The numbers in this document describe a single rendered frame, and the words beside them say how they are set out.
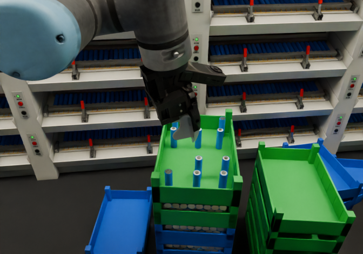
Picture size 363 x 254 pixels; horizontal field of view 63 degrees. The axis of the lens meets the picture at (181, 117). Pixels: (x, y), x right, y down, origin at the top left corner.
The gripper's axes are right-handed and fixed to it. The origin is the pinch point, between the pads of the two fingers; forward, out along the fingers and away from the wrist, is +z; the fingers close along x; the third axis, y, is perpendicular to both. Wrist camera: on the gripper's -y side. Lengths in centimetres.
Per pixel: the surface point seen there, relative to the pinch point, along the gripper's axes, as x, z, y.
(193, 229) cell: 9.6, 23.5, 7.6
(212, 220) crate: 12.1, 18.5, 3.3
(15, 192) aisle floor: -62, 56, 67
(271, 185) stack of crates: 3.3, 35.4, -22.1
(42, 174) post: -65, 55, 54
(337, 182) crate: 0, 69, -62
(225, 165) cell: 5.5, 10.4, -5.0
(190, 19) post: -49, -1, -25
